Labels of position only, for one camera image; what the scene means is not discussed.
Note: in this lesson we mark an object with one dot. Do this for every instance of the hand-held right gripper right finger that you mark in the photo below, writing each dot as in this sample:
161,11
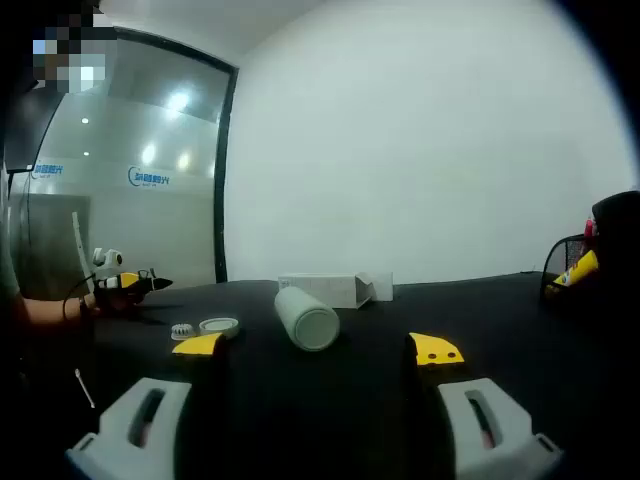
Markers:
480,430

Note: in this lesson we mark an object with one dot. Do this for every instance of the red small item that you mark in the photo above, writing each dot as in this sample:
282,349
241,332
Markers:
590,227

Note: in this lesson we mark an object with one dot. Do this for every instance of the pale green cup body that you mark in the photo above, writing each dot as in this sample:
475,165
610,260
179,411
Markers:
310,320

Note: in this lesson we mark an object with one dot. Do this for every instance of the white ribbed cup filter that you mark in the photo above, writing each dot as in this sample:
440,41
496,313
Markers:
186,332

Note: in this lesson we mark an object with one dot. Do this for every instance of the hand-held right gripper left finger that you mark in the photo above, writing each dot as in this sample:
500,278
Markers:
150,425

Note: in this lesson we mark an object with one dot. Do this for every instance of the black mesh basket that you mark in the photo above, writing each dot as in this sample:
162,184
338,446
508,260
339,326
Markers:
560,260

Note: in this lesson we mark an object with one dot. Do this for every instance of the pale round cup lid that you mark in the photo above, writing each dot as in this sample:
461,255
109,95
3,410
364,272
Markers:
220,327

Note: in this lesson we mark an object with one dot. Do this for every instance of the white cardboard box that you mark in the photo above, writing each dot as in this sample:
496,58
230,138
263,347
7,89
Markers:
330,290

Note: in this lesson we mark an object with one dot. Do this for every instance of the black monitor screen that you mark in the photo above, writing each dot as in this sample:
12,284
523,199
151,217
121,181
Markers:
30,130

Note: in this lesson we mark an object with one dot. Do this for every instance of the person's left hand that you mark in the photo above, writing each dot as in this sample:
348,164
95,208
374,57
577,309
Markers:
112,302

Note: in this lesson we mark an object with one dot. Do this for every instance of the dark rounded object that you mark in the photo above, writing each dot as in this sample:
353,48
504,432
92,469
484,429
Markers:
617,230

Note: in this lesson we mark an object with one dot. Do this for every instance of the yellow packet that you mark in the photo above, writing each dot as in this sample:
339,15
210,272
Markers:
575,272

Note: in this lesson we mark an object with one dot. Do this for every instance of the white thin stick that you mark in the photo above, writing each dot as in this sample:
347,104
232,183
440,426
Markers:
85,389

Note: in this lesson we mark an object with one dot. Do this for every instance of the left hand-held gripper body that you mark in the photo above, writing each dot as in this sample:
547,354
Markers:
111,260

